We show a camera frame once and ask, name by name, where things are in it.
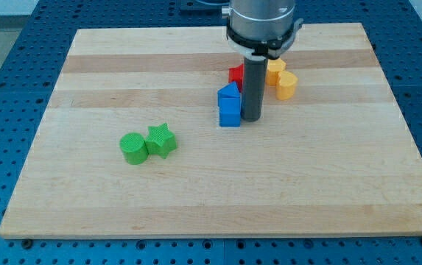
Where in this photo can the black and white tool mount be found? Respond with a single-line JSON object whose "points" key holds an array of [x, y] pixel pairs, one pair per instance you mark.
{"points": [[259, 49]]}

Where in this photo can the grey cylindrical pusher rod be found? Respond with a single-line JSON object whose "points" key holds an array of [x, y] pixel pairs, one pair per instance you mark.
{"points": [[254, 76]]}

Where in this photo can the blue triangle block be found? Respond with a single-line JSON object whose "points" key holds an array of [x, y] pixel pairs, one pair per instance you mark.
{"points": [[229, 91]]}

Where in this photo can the blue cube block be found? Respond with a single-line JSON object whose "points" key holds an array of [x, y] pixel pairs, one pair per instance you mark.
{"points": [[229, 112]]}

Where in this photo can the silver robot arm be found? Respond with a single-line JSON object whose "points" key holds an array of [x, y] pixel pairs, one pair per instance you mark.
{"points": [[259, 30]]}

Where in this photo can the yellow pentagon block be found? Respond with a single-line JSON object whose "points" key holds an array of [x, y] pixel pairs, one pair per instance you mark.
{"points": [[274, 67]]}

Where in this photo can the red block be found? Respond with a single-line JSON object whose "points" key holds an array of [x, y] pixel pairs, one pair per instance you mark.
{"points": [[236, 74]]}

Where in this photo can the yellow heart block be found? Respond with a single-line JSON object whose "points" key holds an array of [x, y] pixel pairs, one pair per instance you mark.
{"points": [[286, 85]]}

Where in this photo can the green star block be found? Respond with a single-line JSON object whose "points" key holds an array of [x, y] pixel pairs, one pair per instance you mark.
{"points": [[160, 140]]}

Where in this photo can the green cylinder block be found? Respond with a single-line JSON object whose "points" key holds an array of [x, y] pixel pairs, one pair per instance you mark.
{"points": [[133, 148]]}

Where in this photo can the wooden board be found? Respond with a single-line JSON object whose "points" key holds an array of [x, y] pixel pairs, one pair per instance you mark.
{"points": [[335, 160]]}

